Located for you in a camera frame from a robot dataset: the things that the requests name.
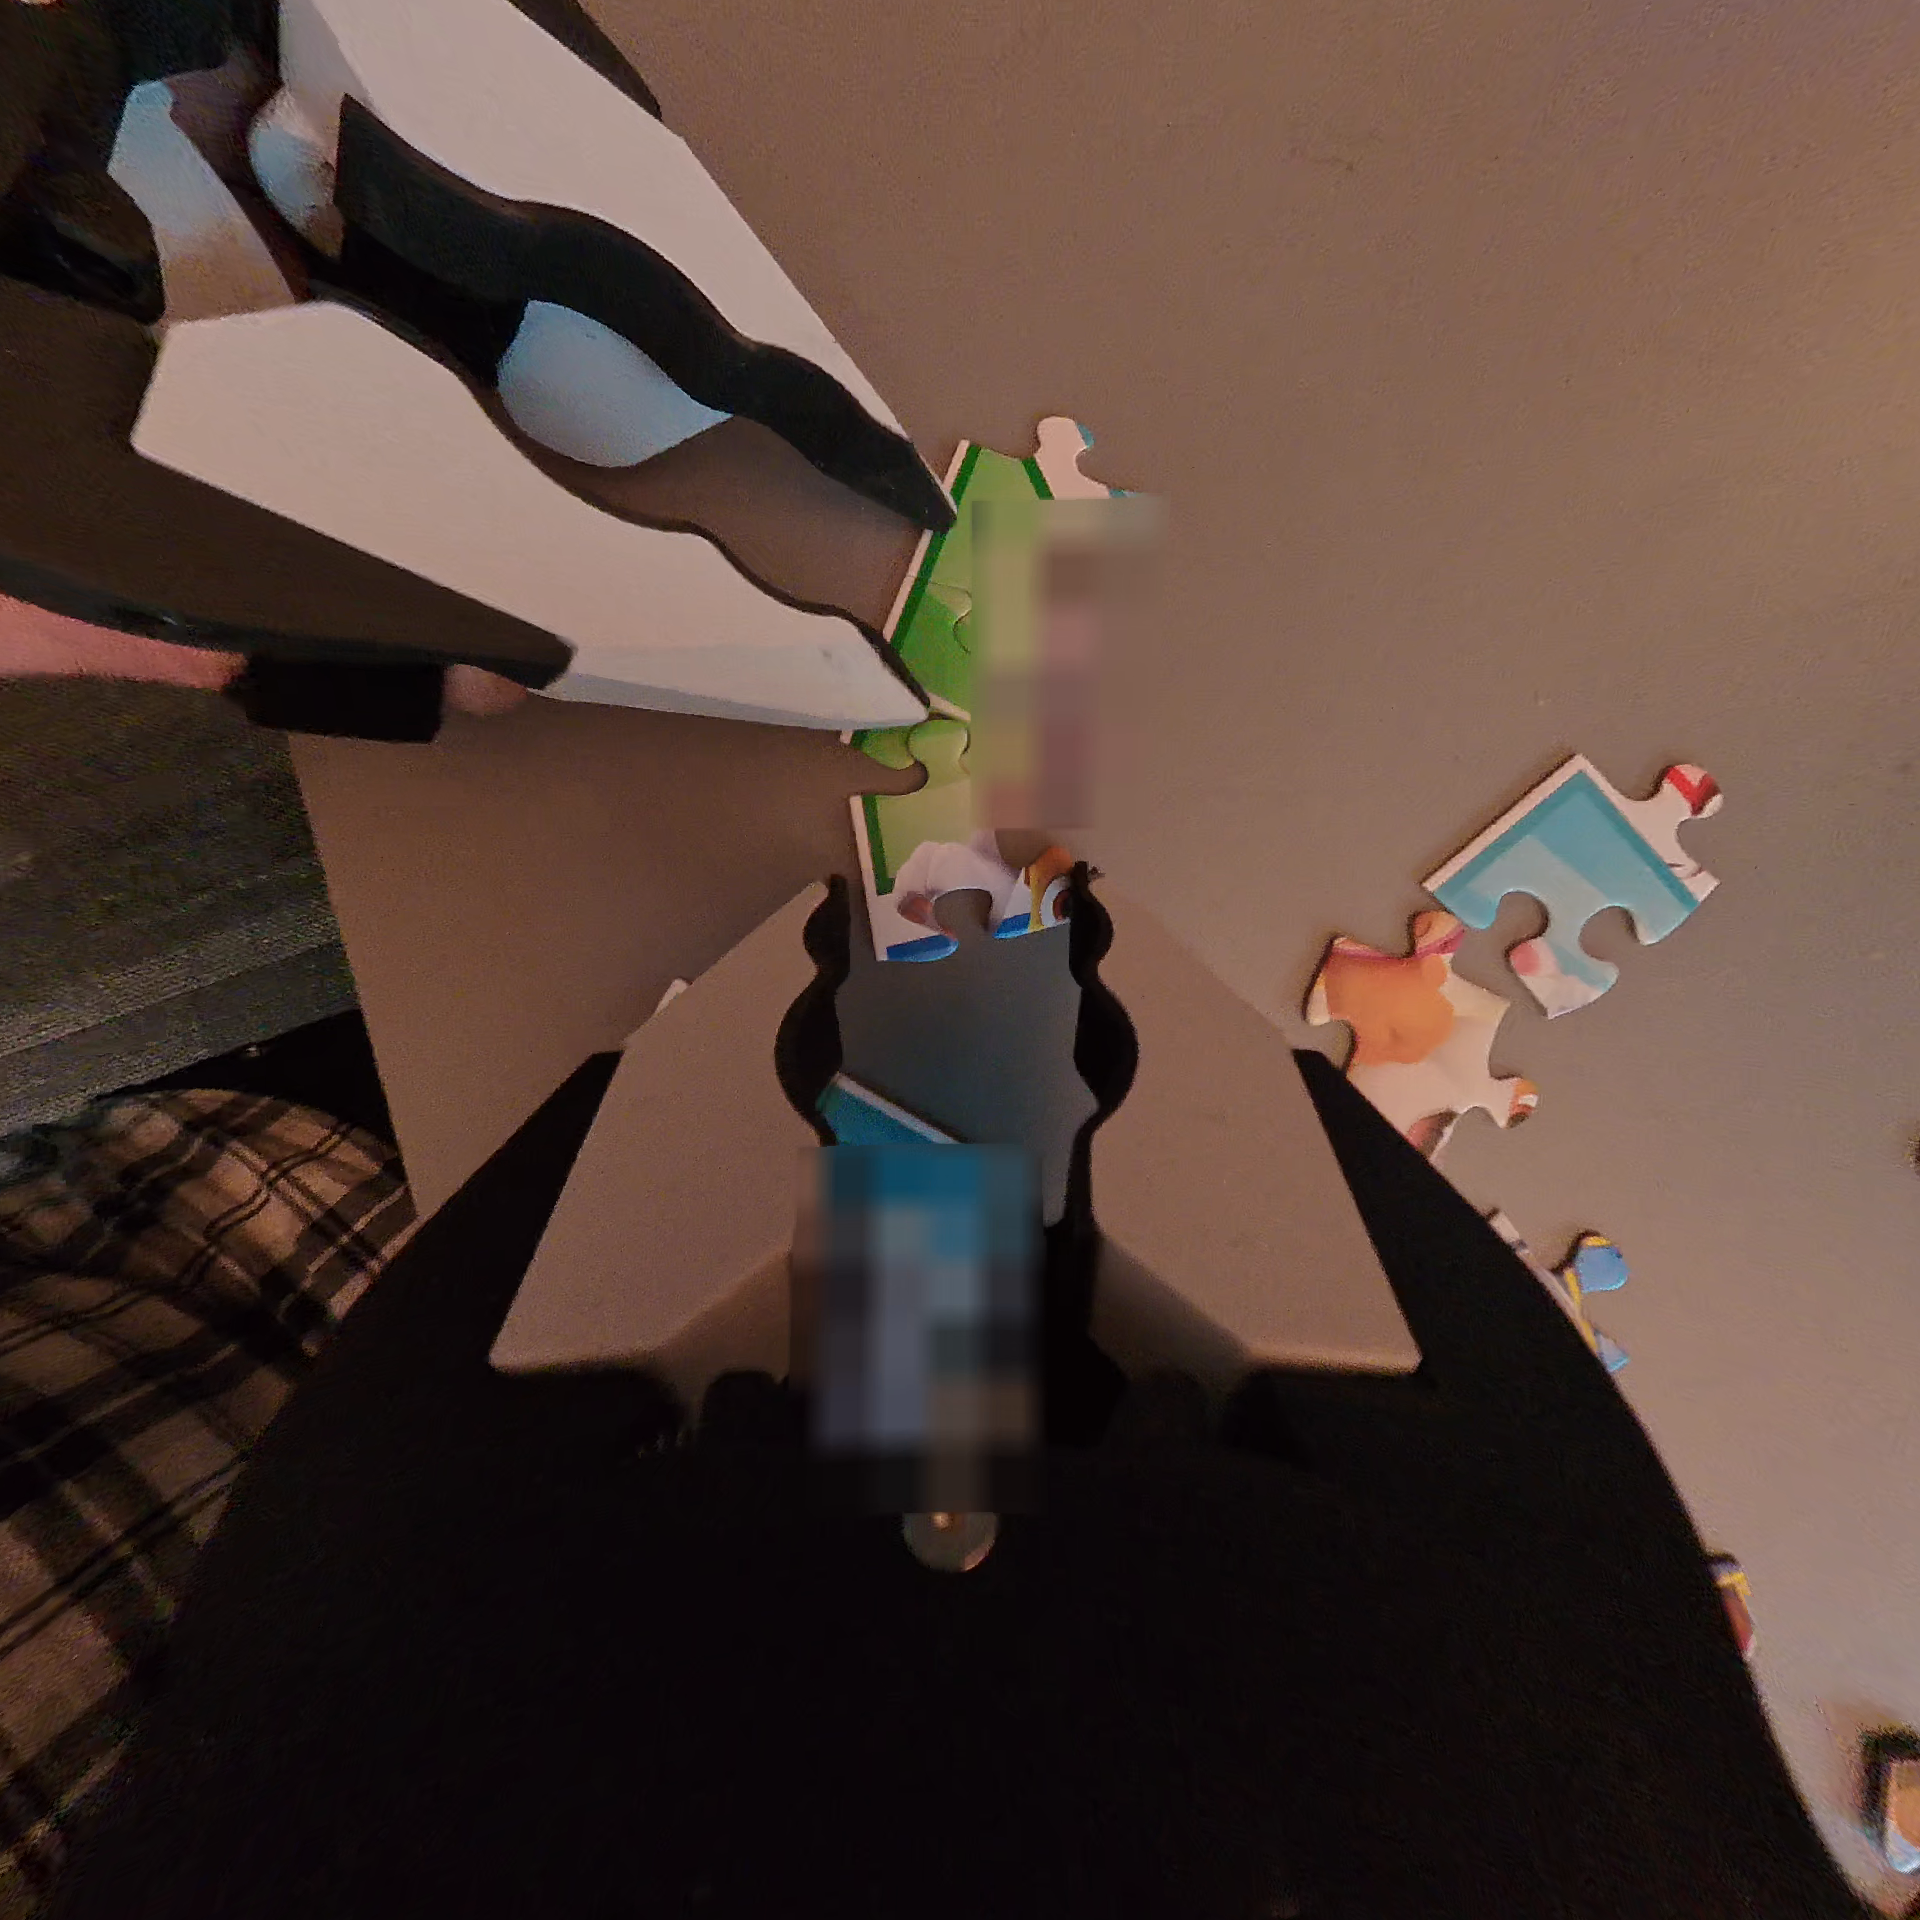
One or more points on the green white dog puzzle piece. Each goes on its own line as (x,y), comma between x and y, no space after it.
(933,873)

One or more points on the person's left hand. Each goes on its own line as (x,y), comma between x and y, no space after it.
(91,647)

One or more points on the teal husky dog puzzle section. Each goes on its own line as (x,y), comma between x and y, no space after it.
(887,1127)

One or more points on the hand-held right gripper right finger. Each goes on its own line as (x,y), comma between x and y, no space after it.
(1248,1197)

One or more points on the teal striped edge puzzle piece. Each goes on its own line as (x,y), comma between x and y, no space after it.
(1578,856)

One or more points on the blue yellow zigzag puzzle piece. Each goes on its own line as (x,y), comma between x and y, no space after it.
(1599,1294)

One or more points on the orange white badge puzzle piece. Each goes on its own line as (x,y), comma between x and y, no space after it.
(1410,1042)

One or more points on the grey desk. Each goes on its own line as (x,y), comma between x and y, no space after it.
(1496,375)

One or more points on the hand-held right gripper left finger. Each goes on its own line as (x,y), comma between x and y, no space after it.
(662,1197)

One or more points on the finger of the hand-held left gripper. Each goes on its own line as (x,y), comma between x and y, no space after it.
(601,138)
(377,452)

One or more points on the plaid clothing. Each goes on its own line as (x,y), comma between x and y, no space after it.
(157,1346)

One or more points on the green striped edge puzzle piece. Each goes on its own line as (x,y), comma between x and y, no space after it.
(899,795)

